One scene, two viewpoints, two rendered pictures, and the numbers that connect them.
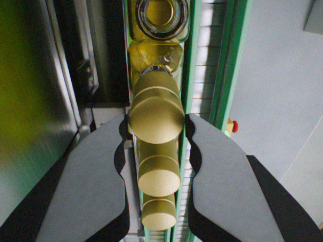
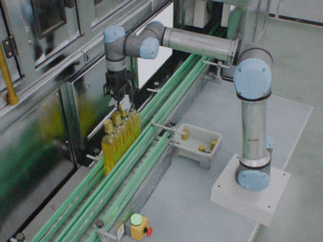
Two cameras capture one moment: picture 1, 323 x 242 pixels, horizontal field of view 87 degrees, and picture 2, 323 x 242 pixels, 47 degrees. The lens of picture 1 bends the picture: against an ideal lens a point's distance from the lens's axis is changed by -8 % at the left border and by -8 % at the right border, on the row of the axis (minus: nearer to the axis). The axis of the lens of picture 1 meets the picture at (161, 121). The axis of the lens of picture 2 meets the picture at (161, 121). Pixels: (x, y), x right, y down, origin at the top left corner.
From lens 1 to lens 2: 1.52 m
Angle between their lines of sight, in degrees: 81
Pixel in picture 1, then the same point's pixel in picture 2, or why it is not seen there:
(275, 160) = not seen: outside the picture
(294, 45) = (204, 206)
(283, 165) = not seen: outside the picture
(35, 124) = (93, 114)
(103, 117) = (82, 170)
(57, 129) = (90, 124)
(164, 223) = (108, 122)
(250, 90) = (170, 222)
